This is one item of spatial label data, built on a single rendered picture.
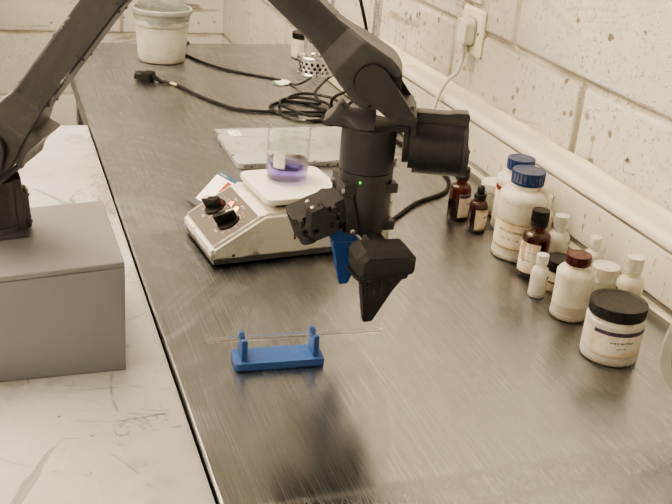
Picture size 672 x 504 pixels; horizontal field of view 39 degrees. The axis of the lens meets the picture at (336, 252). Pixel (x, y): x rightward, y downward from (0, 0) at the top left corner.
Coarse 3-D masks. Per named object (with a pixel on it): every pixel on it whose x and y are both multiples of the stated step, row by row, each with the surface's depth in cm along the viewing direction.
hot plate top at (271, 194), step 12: (312, 168) 140; (252, 180) 133; (264, 180) 134; (312, 180) 135; (324, 180) 136; (264, 192) 129; (276, 192) 130; (288, 192) 130; (300, 192) 130; (312, 192) 131; (276, 204) 127
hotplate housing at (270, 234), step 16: (240, 192) 134; (256, 208) 129; (272, 208) 129; (192, 224) 133; (256, 224) 127; (272, 224) 128; (288, 224) 129; (224, 240) 126; (240, 240) 127; (256, 240) 128; (272, 240) 129; (288, 240) 130; (320, 240) 132; (208, 256) 128; (224, 256) 127; (240, 256) 128; (256, 256) 129; (272, 256) 130; (288, 256) 131
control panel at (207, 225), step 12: (228, 192) 135; (228, 204) 133; (240, 204) 132; (192, 216) 134; (204, 216) 133; (240, 216) 129; (252, 216) 128; (204, 228) 130; (216, 228) 129; (216, 240) 127
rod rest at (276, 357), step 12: (312, 336) 106; (240, 348) 104; (252, 348) 107; (264, 348) 107; (276, 348) 107; (288, 348) 107; (300, 348) 107; (312, 348) 106; (240, 360) 104; (252, 360) 104; (264, 360) 104; (276, 360) 105; (288, 360) 105; (300, 360) 105; (312, 360) 106
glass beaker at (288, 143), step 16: (272, 128) 130; (288, 128) 135; (304, 128) 134; (272, 144) 131; (288, 144) 130; (304, 144) 131; (272, 160) 132; (288, 160) 131; (304, 160) 132; (272, 176) 132; (288, 176) 132; (304, 176) 133
